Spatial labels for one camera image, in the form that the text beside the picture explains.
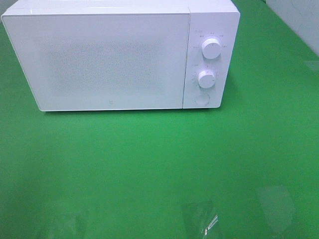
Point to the round white door button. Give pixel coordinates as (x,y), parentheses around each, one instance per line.
(202,99)

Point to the white microwave knob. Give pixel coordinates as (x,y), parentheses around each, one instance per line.
(211,48)
(206,79)

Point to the white microwave oven body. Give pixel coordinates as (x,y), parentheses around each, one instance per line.
(207,18)

